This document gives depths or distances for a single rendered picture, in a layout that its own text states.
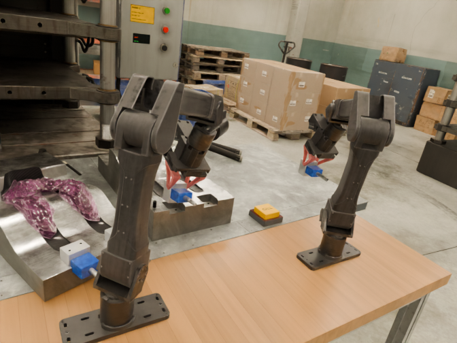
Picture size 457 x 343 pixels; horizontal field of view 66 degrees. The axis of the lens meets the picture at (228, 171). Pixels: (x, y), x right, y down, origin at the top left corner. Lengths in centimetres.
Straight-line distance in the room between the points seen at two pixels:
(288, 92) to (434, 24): 429
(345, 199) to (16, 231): 79
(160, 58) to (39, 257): 117
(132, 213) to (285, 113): 428
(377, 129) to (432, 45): 744
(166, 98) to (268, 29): 833
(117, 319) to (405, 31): 839
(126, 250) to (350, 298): 55
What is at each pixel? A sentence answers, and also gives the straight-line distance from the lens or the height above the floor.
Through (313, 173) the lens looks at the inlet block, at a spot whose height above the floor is 93.
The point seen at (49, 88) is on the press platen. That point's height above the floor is 103.
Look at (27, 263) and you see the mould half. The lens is 86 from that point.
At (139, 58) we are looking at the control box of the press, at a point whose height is 117.
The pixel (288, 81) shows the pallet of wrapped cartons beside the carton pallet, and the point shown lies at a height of 80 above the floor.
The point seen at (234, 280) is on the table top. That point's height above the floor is 80.
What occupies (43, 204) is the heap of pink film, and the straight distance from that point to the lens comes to 96.
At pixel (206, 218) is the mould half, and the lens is 104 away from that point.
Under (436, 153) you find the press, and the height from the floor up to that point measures 30.
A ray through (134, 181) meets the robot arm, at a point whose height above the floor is 110.
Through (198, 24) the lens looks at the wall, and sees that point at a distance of 811.
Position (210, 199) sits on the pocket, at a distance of 108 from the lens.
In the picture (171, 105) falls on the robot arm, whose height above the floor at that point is 123.
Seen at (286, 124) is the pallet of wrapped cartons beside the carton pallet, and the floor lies 24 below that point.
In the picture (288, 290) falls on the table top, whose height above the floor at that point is 80.
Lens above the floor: 136
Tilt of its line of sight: 22 degrees down
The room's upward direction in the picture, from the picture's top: 9 degrees clockwise
